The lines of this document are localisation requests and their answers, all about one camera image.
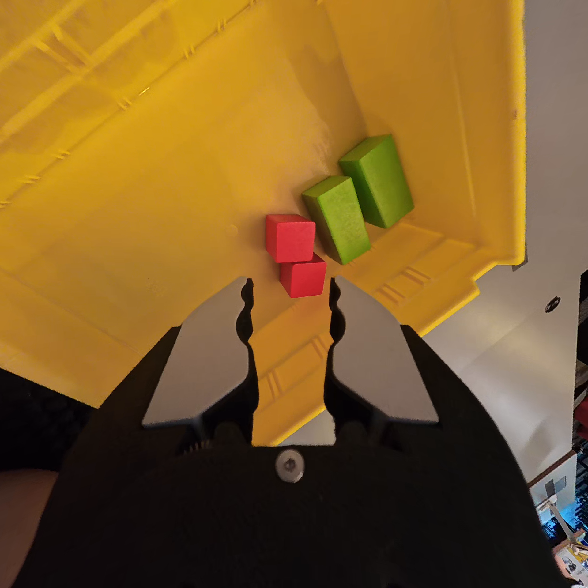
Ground red wooden block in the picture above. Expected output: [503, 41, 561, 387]
[265, 213, 317, 263]
[279, 253, 328, 299]

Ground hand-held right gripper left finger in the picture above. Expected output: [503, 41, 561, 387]
[141, 277, 259, 429]

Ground black textured armrest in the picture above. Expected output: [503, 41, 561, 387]
[0, 367, 99, 471]

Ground green wooden block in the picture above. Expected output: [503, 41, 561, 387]
[302, 175, 372, 266]
[339, 134, 415, 229]

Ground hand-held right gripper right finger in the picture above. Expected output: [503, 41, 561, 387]
[324, 276, 440, 425]

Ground yellow plastic bin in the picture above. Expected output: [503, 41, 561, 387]
[0, 0, 526, 447]

